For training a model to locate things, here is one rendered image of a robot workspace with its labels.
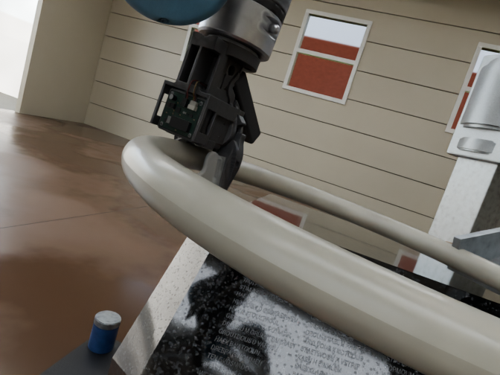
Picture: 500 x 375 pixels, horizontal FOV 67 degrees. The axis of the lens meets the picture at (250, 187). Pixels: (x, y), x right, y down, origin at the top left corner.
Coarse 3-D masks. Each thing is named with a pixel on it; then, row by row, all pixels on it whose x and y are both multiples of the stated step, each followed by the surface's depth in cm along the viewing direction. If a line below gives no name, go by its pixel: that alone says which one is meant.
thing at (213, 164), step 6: (210, 156) 44; (216, 156) 45; (222, 156) 45; (204, 162) 44; (210, 162) 44; (216, 162) 45; (222, 162) 45; (204, 168) 44; (210, 168) 44; (216, 168) 45; (222, 168) 45; (198, 174) 43; (204, 174) 44; (210, 174) 44; (216, 174) 45; (210, 180) 45; (216, 180) 45
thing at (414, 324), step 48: (144, 144) 25; (192, 144) 44; (144, 192) 21; (192, 192) 18; (288, 192) 57; (192, 240) 18; (240, 240) 16; (288, 240) 15; (432, 240) 53; (288, 288) 15; (336, 288) 14; (384, 288) 14; (384, 336) 13; (432, 336) 13; (480, 336) 13
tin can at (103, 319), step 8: (104, 312) 151; (112, 312) 152; (96, 320) 145; (104, 320) 146; (112, 320) 148; (120, 320) 149; (96, 328) 145; (104, 328) 144; (112, 328) 146; (96, 336) 145; (104, 336) 145; (112, 336) 147; (88, 344) 148; (96, 344) 145; (104, 344) 146; (112, 344) 149; (96, 352) 146; (104, 352) 147
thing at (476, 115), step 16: (496, 64) 139; (480, 80) 145; (496, 80) 137; (480, 96) 142; (496, 96) 136; (464, 112) 151; (480, 112) 140; (496, 112) 135; (480, 128) 142; (496, 128) 136
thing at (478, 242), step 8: (480, 232) 54; (488, 232) 54; (496, 232) 54; (456, 240) 51; (464, 240) 51; (472, 240) 52; (480, 240) 53; (488, 240) 54; (496, 240) 55; (456, 248) 52; (464, 248) 52; (472, 248) 53; (480, 248) 53; (488, 248) 54; (496, 248) 55; (480, 256) 54; (488, 256) 55; (496, 256) 56; (456, 272) 52; (472, 280) 50; (488, 288) 48
